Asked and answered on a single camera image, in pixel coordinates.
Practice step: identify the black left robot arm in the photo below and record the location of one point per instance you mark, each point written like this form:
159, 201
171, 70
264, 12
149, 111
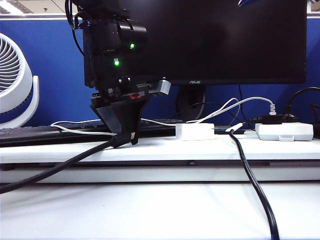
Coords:
105, 37

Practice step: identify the white desk fan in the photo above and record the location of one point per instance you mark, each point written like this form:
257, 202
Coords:
22, 75

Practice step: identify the black ASUS computer monitor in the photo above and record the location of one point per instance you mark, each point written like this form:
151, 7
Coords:
225, 37

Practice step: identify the black monitor stand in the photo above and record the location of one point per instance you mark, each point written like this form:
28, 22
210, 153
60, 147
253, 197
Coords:
191, 105

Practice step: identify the black computer keyboard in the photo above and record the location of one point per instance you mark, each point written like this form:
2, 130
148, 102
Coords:
50, 135

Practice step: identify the white power strip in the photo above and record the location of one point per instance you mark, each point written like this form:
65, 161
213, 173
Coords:
285, 131

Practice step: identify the white raised desk platform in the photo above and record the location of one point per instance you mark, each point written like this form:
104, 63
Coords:
150, 150

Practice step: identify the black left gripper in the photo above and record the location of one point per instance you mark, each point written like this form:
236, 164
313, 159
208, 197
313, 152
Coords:
140, 88

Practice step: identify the white charging base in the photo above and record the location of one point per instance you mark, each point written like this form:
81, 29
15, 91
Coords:
195, 131

